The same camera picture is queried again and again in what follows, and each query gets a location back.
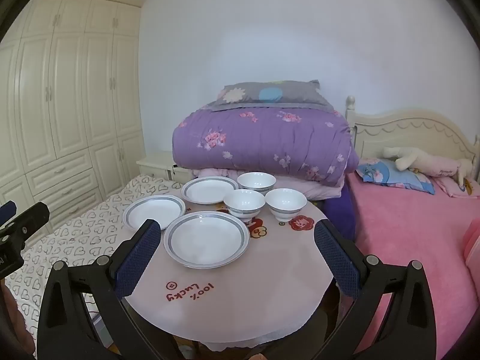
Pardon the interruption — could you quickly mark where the cream nightstand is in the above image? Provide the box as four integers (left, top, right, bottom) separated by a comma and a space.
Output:
136, 151, 196, 184

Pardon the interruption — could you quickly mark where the blue floral pillow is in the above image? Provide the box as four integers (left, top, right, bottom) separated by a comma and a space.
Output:
355, 158, 436, 196

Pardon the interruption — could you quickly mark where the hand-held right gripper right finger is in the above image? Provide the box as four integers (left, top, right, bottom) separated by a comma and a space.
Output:
313, 218, 447, 360

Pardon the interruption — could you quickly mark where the white plate with grey band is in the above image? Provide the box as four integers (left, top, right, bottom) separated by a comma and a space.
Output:
122, 194, 187, 231
163, 211, 250, 270
181, 176, 240, 205

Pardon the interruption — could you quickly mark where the purple floral quilt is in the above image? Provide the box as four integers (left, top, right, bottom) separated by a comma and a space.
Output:
172, 107, 360, 187

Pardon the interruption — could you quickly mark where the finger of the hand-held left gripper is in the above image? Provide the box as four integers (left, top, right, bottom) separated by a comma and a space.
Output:
0, 202, 50, 241
0, 200, 16, 226

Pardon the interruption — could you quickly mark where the cream and pink plush toy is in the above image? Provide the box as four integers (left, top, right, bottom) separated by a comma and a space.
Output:
382, 146, 473, 188

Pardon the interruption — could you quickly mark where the cream bed headboard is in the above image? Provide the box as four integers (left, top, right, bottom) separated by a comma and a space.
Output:
344, 95, 480, 181

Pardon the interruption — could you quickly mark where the pink folded blanket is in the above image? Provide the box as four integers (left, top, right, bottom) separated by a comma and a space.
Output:
191, 167, 346, 201

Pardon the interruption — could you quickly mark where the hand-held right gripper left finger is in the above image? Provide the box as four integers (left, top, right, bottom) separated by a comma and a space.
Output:
36, 218, 163, 360

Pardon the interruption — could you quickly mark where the white bowl with grey band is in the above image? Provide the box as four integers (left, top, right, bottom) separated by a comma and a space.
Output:
265, 188, 307, 223
237, 172, 277, 197
223, 189, 266, 223

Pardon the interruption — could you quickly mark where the dark purple cloth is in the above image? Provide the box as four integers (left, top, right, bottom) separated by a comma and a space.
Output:
322, 185, 357, 241

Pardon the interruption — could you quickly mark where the pink pillow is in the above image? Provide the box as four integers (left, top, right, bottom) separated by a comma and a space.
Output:
431, 174, 480, 199

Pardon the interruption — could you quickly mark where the cream panelled wardrobe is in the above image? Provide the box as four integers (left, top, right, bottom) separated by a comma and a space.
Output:
0, 0, 147, 241

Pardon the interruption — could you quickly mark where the pink fleece bed blanket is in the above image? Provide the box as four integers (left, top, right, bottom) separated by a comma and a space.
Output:
345, 172, 480, 360

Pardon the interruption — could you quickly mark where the round pink printed table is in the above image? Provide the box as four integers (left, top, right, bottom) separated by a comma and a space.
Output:
120, 184, 336, 360

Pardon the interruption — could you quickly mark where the grey floral pillow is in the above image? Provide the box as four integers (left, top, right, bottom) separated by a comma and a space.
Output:
211, 80, 334, 112

